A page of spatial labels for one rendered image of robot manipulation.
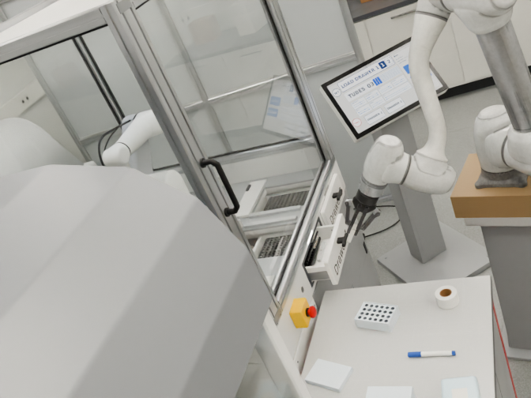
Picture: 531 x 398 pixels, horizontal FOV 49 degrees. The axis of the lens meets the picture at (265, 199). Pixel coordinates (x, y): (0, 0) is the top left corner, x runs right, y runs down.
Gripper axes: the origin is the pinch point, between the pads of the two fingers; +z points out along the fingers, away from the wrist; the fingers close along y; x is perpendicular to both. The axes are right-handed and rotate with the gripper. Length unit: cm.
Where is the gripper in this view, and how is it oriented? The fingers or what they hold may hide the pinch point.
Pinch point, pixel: (351, 233)
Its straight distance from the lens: 213.6
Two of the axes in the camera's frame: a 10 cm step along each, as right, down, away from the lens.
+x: -2.7, 5.7, -7.8
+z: -2.1, 7.5, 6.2
